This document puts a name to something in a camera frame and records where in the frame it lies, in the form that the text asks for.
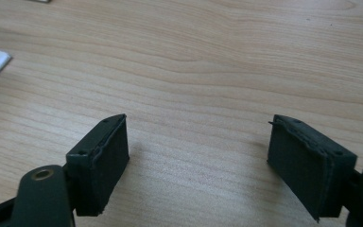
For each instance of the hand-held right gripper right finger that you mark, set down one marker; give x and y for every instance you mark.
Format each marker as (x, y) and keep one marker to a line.
(308, 164)

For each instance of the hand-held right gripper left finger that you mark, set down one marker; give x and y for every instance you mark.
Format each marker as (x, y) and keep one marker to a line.
(102, 164)

